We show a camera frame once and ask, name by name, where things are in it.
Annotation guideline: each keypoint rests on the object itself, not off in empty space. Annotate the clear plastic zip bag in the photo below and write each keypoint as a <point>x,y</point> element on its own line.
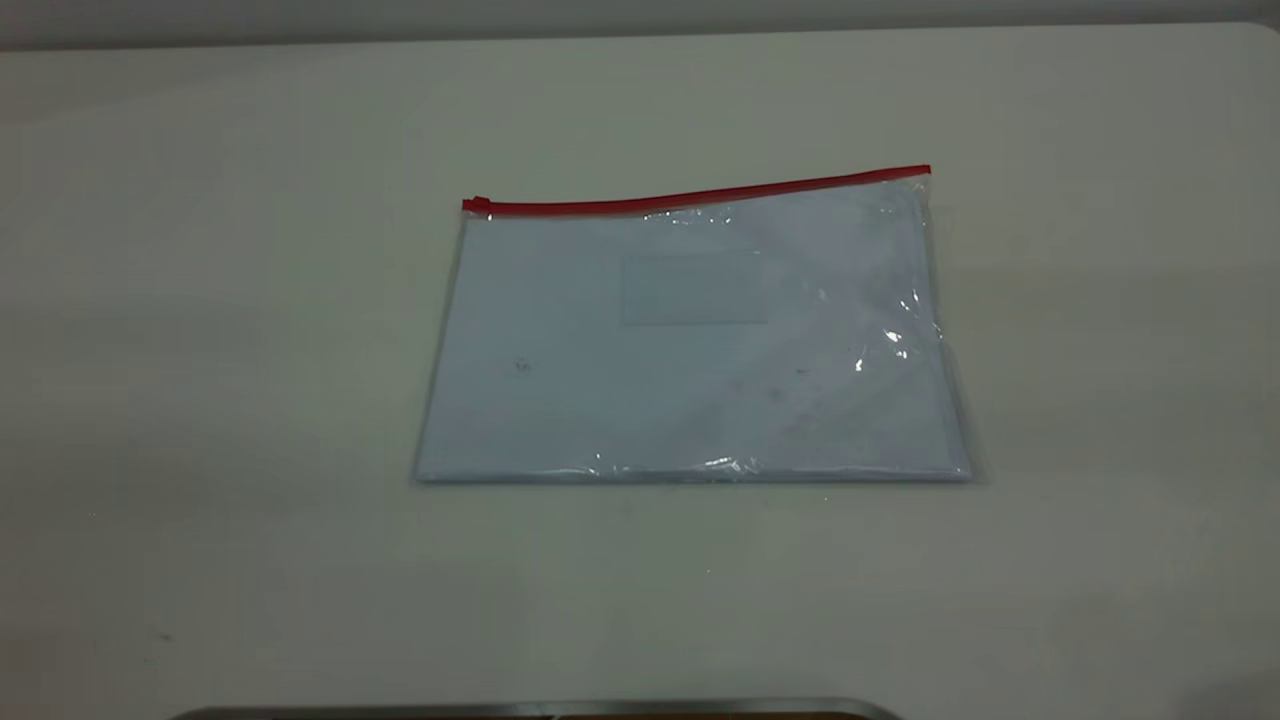
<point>690,350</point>

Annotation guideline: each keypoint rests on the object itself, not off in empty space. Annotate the metal edge strip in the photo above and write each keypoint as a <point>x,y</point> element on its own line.
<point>540,711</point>

